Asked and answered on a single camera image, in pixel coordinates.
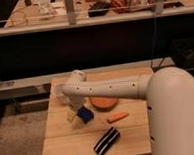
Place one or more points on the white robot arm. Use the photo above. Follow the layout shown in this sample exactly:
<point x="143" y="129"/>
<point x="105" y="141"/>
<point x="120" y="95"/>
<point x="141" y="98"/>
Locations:
<point x="169" y="96"/>

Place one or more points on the metal post right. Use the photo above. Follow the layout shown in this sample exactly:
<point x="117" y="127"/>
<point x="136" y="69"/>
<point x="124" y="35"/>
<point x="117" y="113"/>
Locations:
<point x="159" y="6"/>

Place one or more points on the black bin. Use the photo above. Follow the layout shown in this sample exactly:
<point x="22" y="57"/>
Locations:
<point x="182" y="52"/>

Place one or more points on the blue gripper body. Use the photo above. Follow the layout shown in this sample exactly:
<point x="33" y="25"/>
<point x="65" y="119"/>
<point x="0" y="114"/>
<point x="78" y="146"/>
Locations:
<point x="85" y="114"/>

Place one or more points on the black bag on bench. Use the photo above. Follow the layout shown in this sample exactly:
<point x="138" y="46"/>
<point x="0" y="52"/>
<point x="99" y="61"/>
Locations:
<point x="98" y="9"/>

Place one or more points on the metal post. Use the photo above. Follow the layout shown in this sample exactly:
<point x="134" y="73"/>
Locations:
<point x="159" y="6"/>
<point x="70" y="11"/>

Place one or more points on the orange ceramic bowl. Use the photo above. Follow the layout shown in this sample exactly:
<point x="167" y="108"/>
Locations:
<point x="103" y="103"/>

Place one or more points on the metal post left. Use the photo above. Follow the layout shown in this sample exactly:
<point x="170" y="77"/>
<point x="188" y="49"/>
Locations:
<point x="70" y="11"/>

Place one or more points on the black white striped cloth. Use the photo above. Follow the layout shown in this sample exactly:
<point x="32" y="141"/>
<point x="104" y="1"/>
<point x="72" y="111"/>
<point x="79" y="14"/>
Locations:
<point x="107" y="140"/>

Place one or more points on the orange carrot toy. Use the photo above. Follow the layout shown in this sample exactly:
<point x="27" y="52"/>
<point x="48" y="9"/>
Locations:
<point x="116" y="117"/>

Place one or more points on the orange cloth on bench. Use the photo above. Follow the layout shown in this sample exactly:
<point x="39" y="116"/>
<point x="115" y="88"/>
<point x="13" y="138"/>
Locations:
<point x="120" y="6"/>

